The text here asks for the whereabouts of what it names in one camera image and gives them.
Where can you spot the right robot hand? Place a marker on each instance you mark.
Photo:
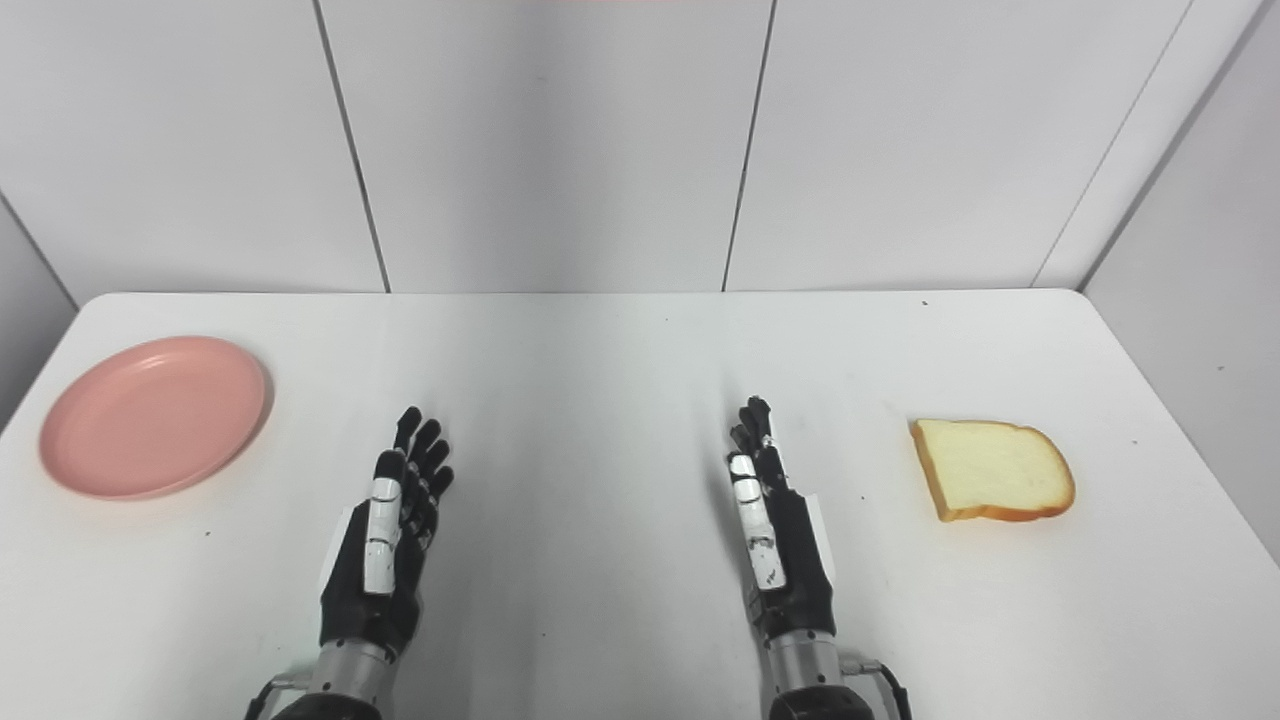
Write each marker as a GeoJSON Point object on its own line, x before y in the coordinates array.
{"type": "Point", "coordinates": [790, 560]}

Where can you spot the pink round plate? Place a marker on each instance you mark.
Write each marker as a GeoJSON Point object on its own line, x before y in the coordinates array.
{"type": "Point", "coordinates": [155, 415]}

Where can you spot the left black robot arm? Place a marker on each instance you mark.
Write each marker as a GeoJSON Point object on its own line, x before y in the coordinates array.
{"type": "Point", "coordinates": [345, 685]}

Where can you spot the slice of white bread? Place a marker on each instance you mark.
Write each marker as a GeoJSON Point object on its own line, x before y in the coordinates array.
{"type": "Point", "coordinates": [995, 470]}

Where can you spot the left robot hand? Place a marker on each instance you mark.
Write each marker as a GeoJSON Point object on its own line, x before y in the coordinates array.
{"type": "Point", "coordinates": [385, 560]}

